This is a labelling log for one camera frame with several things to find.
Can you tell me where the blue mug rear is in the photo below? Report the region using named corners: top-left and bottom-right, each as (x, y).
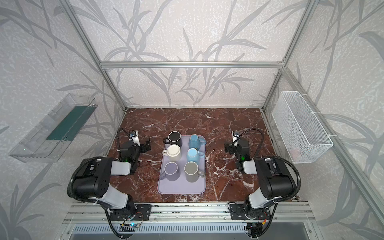
top-left (189, 135), bottom-right (207, 150)

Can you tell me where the white wire mesh basket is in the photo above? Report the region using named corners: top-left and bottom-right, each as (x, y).
top-left (272, 91), bottom-right (334, 164)

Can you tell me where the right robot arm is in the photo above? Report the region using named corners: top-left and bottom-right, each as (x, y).
top-left (224, 139), bottom-right (301, 214)

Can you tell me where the white slotted vent strip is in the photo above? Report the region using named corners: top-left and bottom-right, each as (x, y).
top-left (73, 223), bottom-right (245, 234)

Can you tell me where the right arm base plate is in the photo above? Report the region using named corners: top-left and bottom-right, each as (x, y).
top-left (227, 202), bottom-right (271, 222)

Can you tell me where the aluminium front rail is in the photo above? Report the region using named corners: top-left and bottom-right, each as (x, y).
top-left (63, 202), bottom-right (316, 224)

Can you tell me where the lilac rectangular tray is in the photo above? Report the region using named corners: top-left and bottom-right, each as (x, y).
top-left (158, 136), bottom-right (206, 195)

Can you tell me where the cream white mug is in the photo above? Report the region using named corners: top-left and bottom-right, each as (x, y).
top-left (163, 145), bottom-right (182, 162)

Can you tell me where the black mug white rim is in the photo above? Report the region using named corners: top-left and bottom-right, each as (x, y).
top-left (163, 131), bottom-right (183, 148)

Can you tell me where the lilac purple mug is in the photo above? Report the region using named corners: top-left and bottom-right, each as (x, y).
top-left (160, 162), bottom-right (181, 182)

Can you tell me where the light blue mug front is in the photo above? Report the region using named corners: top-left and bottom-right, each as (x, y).
top-left (187, 148), bottom-right (205, 164)

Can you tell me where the clear plastic wall bin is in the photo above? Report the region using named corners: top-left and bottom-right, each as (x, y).
top-left (9, 94), bottom-right (98, 163)

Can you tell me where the grey mug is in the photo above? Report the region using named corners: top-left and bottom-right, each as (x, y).
top-left (184, 162), bottom-right (206, 183)

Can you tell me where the small green circuit board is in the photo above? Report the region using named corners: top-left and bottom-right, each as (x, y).
top-left (119, 223), bottom-right (140, 232)

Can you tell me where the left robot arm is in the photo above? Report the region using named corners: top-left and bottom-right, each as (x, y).
top-left (67, 140), bottom-right (151, 214)

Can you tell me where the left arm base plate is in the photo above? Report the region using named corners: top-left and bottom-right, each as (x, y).
top-left (109, 204), bottom-right (152, 221)

